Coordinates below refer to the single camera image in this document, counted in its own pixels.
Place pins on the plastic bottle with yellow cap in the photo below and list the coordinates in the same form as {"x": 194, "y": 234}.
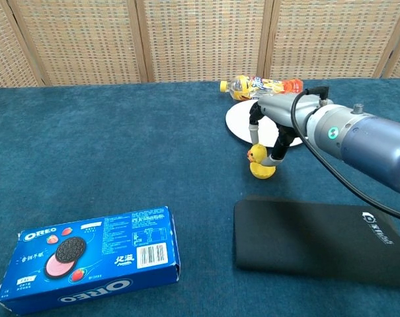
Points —
{"x": 249, "y": 86}

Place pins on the white round plate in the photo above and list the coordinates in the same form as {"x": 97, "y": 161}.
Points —
{"x": 239, "y": 122}

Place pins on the blue velvet tablecloth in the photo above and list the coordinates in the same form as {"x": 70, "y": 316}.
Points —
{"x": 120, "y": 148}

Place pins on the blue Oreo cookie box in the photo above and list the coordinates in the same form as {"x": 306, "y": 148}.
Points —
{"x": 120, "y": 241}

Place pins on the yellow rubber duck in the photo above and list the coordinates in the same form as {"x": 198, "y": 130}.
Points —
{"x": 258, "y": 154}

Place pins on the yellow fluted silicone cup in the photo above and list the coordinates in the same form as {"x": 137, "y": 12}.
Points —
{"x": 262, "y": 171}

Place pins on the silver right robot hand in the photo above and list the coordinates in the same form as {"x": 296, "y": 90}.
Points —
{"x": 279, "y": 109}

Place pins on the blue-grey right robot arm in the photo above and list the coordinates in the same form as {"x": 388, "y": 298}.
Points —
{"x": 371, "y": 145}

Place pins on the black foam pad with logo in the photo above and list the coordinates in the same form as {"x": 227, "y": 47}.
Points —
{"x": 302, "y": 241}

